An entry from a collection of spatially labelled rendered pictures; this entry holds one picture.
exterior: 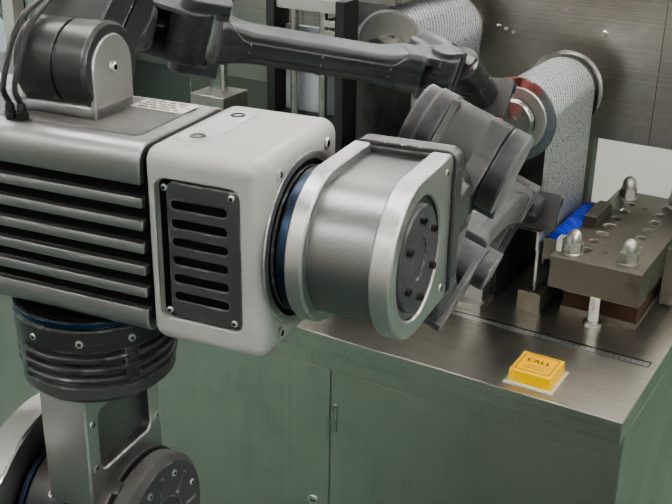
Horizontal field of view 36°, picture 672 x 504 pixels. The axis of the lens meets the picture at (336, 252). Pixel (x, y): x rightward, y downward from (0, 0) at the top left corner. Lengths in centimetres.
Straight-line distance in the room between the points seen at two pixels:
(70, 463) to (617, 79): 146
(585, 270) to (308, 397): 55
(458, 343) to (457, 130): 94
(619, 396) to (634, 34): 73
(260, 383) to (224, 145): 127
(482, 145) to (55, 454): 45
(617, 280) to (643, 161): 284
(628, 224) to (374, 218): 134
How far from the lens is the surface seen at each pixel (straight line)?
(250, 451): 208
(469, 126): 90
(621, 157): 467
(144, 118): 81
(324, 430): 195
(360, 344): 178
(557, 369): 171
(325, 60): 151
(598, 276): 183
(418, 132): 90
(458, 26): 201
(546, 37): 215
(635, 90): 211
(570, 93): 192
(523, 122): 181
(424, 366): 173
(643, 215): 208
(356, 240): 71
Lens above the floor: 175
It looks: 24 degrees down
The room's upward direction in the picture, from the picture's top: 1 degrees clockwise
